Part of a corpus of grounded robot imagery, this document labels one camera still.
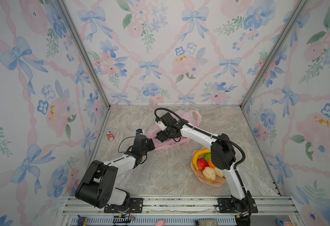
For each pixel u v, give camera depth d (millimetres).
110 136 975
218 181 792
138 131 815
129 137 781
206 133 596
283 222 680
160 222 680
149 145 816
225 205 733
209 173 784
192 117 947
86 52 879
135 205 742
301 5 680
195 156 842
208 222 663
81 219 663
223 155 561
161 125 832
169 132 797
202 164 814
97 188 422
